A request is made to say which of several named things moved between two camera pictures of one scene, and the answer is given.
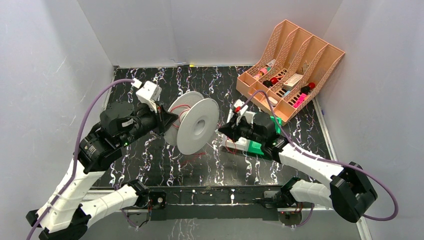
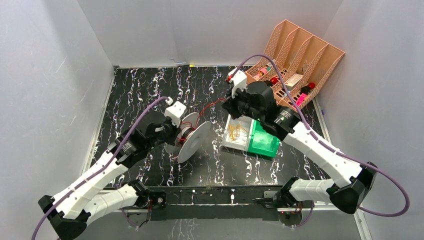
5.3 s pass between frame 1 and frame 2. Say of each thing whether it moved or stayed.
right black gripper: moved
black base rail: stayed
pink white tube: stayed
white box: stayed
